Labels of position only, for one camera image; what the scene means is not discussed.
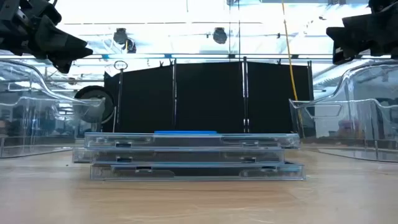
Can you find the blue jewel case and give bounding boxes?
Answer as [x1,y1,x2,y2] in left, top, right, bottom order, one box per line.
[154,130,218,135]

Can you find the yellow hanging cable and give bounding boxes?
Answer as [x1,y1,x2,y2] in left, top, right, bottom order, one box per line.
[281,0,304,138]

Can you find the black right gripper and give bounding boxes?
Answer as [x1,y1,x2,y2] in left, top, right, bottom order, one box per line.
[326,0,398,65]

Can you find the black folding partition screen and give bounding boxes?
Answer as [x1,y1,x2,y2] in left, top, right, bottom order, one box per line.
[103,60,314,134]

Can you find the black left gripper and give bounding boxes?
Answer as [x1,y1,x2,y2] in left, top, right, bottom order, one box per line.
[0,0,93,74]

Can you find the clear plastic bin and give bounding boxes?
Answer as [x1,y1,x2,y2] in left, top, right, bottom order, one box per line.
[289,60,398,163]
[0,58,106,159]

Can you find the round ceiling lamp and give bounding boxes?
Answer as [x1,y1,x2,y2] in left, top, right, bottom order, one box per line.
[213,27,228,45]
[113,27,128,45]

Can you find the ring-topped metal stand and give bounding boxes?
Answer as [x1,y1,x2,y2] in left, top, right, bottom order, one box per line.
[113,60,129,133]

